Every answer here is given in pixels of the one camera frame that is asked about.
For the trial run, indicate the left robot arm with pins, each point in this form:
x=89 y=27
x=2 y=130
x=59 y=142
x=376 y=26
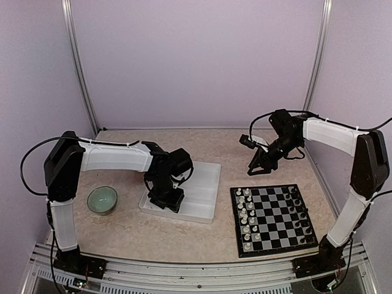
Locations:
x=73 y=158

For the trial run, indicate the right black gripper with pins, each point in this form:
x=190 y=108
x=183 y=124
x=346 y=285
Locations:
x=260 y=155

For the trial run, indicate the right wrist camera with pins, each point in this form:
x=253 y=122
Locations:
x=246 y=141

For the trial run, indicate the black white chess board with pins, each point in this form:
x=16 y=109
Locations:
x=270 y=213

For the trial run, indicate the right aluminium frame post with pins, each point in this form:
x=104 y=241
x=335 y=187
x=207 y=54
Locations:
x=318 y=58

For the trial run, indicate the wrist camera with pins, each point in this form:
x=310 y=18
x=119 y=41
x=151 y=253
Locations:
x=180 y=163
x=246 y=141

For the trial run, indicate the aluminium frame post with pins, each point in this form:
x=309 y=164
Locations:
x=318 y=58
x=66 y=6

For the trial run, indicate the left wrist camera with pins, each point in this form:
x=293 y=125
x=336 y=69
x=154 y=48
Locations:
x=180 y=163

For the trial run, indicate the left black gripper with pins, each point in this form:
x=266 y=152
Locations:
x=174 y=203

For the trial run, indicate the front aluminium rail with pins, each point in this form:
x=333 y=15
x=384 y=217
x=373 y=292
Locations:
x=135 y=276

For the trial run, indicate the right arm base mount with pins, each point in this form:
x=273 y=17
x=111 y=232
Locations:
x=313 y=265

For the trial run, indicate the white divided plastic tray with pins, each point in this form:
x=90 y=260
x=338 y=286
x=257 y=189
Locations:
x=200 y=196

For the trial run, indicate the green glass bowl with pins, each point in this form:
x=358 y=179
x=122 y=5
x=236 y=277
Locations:
x=102 y=200

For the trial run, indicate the left aluminium frame post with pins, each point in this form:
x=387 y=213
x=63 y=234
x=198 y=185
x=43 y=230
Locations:
x=66 y=6

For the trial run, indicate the row of black chess pieces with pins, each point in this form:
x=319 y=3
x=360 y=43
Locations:
x=298 y=216

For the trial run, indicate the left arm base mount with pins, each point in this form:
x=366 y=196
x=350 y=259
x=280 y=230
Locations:
x=82 y=265

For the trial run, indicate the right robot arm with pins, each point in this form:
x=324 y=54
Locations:
x=362 y=152

